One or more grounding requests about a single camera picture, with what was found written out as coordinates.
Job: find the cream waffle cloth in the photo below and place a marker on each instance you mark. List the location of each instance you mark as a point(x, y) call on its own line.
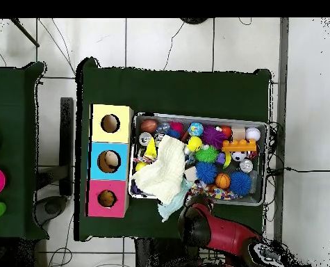
point(164, 169)

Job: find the light blue waffle cloth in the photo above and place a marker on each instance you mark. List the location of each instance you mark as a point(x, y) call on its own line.
point(170, 208)

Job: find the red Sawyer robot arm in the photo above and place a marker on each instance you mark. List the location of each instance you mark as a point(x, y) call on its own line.
point(225, 233)

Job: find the wooden box with three holes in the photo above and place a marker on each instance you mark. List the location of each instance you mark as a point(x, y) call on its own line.
point(123, 133)

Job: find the silver mesh bin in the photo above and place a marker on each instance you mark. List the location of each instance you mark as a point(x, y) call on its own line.
point(209, 120)

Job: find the yellow cheese wedge toy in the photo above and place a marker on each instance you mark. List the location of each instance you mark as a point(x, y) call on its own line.
point(150, 150)

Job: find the brown toy football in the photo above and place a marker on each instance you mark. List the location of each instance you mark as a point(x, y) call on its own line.
point(149, 125)

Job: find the yellow smiley ball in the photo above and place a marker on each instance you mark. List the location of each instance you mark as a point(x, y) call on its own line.
point(194, 143)

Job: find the globe print ball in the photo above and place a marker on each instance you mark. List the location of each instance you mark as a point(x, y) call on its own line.
point(195, 129)

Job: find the green fuzzy monster toy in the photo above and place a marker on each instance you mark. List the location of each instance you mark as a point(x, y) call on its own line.
point(206, 154)

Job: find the purple spiky monster toy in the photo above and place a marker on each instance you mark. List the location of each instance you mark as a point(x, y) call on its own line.
point(213, 136)

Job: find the white baseball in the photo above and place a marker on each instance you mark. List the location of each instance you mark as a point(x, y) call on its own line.
point(253, 133)

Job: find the black upright panel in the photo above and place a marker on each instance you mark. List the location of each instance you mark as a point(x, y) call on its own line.
point(66, 139)

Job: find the black round base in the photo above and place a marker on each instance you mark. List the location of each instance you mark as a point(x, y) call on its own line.
point(193, 20)

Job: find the dark green side tablecloth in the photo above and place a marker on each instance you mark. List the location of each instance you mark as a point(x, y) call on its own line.
point(11, 111)

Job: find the black tripod leg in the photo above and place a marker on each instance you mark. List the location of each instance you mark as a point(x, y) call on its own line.
point(25, 32)

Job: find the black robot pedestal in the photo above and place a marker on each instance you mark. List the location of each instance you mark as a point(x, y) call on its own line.
point(156, 253)

